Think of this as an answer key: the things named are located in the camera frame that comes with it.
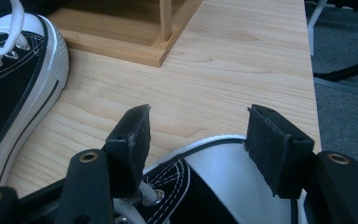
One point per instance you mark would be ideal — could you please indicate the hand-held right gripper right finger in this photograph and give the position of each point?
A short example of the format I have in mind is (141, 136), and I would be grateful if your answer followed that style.
(276, 155)

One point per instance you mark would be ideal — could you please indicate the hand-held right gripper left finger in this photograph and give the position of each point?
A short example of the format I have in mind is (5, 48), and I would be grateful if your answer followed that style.
(130, 149)

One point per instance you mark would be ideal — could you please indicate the black canvas sneaker white laces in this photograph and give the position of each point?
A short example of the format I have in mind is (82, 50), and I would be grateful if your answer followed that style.
(9, 87)
(230, 180)

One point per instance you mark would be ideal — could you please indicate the wooden shoe rack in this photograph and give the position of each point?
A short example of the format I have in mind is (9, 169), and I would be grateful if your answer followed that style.
(121, 46)

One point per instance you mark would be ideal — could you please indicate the black metal stand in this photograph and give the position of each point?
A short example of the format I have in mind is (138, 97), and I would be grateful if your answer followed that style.
(348, 70)

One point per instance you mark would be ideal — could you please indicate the grey metal leg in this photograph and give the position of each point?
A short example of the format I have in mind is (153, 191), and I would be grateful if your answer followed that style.
(315, 25)

